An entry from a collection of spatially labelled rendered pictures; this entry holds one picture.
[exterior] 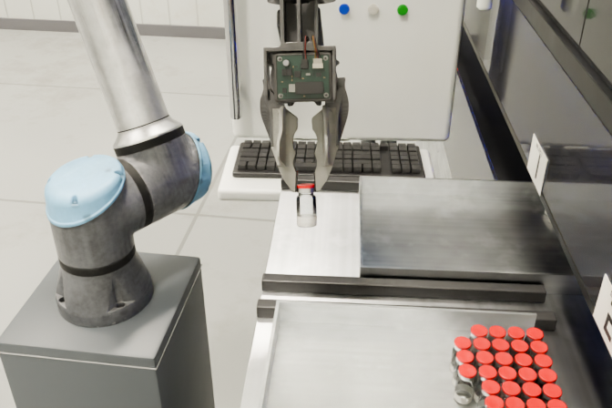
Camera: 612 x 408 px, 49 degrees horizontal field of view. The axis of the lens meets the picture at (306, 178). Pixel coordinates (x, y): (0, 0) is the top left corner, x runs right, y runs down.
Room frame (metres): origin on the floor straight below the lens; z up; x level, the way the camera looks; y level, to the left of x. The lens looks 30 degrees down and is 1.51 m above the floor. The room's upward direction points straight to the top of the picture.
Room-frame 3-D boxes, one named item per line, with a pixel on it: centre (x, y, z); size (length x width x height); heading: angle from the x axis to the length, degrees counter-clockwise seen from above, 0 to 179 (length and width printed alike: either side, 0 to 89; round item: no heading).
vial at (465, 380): (0.55, -0.19, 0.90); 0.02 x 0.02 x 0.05
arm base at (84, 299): (0.84, 0.33, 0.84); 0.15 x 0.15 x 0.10
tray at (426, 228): (0.88, -0.26, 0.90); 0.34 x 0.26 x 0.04; 86
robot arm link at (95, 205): (0.85, 0.32, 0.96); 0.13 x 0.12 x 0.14; 137
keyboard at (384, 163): (1.26, -0.05, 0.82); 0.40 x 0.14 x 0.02; 87
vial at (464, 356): (0.57, -0.19, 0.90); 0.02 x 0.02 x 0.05
